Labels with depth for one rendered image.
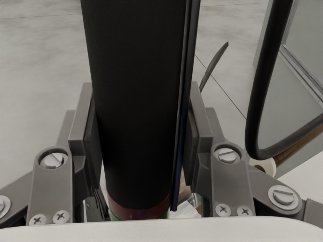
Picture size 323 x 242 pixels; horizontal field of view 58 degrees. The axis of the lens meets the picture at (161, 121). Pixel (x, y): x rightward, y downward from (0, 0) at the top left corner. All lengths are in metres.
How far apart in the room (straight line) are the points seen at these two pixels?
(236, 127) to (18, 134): 1.82
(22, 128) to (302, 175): 2.36
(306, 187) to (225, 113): 2.18
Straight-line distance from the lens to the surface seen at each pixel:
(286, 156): 0.30
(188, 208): 0.24
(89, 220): 0.77
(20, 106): 2.96
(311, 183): 0.59
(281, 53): 1.61
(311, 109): 1.36
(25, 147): 2.50
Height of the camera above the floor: 1.61
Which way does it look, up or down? 39 degrees down
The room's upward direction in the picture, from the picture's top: 2 degrees clockwise
